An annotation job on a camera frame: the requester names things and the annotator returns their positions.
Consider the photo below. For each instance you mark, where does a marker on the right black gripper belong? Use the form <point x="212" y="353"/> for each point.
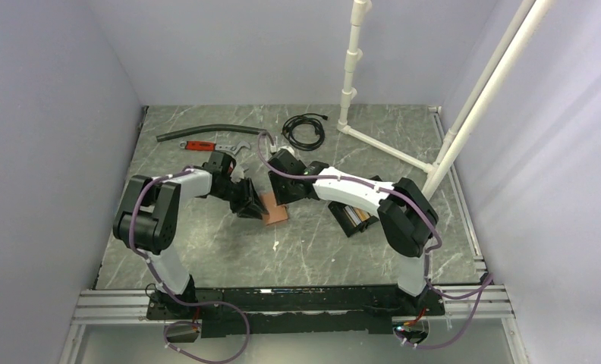
<point x="281" y="198"/>

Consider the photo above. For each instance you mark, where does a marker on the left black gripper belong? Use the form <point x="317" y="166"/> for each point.
<point x="250" y="203"/>

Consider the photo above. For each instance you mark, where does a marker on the brown leather card holder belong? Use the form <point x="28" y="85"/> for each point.
<point x="275" y="213"/>

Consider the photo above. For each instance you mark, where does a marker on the black card box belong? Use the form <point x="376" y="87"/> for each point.
<point x="337" y="207"/>

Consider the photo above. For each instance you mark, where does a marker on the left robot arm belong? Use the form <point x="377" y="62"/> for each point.
<point x="147" y="217"/>

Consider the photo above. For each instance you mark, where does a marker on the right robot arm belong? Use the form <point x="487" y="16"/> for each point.
<point x="407" y="218"/>

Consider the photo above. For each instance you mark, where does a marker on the white card stack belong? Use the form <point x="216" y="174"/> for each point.
<point x="349" y="211"/>

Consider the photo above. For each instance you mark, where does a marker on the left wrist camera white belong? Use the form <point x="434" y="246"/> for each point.
<point x="238" y="173"/>

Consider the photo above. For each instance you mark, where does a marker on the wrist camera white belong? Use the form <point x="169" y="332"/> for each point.
<point x="288" y="149"/>
<point x="238" y="173"/>

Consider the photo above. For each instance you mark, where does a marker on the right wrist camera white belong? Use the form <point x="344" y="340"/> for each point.
<point x="288" y="149"/>

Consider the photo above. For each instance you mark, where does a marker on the red handled adjustable wrench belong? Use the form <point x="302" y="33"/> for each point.
<point x="204" y="146"/>

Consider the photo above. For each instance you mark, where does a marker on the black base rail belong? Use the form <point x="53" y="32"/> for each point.
<point x="265" y="310"/>

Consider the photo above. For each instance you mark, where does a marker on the aluminium extrusion frame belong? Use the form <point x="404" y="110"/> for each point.
<point x="131" y="307"/>

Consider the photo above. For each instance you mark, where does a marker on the white pvc pipe frame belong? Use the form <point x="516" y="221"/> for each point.
<point x="413" y="52"/>

